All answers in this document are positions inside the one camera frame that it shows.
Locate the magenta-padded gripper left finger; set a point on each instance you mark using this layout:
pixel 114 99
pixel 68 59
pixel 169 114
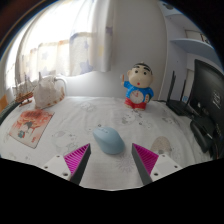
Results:
pixel 59 165

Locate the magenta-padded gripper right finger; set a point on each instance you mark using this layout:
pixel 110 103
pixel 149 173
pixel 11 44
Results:
pixel 163 165

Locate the light blue computer mouse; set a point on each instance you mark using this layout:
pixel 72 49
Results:
pixel 108 140

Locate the white cartoon-print tablecloth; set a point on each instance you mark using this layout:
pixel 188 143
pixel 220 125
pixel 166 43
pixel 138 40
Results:
pixel 83 113

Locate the black router with antennas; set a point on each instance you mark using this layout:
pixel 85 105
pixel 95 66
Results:
pixel 180 106

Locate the large white conch shell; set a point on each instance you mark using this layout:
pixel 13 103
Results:
pixel 46 93

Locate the black keyboard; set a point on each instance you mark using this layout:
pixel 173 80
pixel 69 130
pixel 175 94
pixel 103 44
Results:
pixel 6 113

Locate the wooden model sailing ship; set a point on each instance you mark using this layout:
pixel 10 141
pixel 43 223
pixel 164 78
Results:
pixel 25 95

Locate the cartoon boy clock figurine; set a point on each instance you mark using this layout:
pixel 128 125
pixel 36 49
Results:
pixel 139 90

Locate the orange box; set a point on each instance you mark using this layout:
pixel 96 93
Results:
pixel 2 103

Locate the black computer monitor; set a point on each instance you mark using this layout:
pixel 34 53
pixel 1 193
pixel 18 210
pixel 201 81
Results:
pixel 208 90

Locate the white star-print curtain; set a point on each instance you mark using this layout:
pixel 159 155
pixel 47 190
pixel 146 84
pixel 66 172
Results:
pixel 80 43

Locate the white wall shelf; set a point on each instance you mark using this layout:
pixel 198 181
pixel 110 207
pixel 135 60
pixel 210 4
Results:
pixel 193 45

